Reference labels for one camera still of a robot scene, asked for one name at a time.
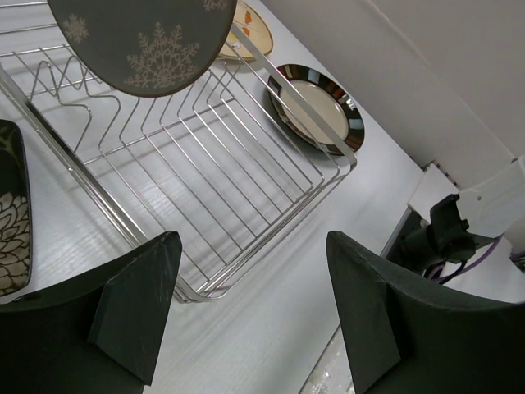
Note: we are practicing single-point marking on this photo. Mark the black floral square plate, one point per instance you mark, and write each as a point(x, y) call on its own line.
point(16, 215)

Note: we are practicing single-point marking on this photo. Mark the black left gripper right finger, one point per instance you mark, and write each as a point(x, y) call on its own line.
point(406, 334)

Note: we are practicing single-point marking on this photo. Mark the cream plate black glossy rim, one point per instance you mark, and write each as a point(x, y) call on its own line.
point(327, 98)

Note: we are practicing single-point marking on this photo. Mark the beige leaf pattern plate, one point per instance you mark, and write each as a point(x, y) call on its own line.
point(254, 28)

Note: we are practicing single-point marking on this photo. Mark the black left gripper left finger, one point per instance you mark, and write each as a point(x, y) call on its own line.
point(97, 332)

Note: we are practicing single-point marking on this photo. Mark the steel wire dish rack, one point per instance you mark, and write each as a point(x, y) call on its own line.
point(214, 162)

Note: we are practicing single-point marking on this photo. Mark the grey reindeer round plate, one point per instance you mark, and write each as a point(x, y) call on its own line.
point(149, 48)

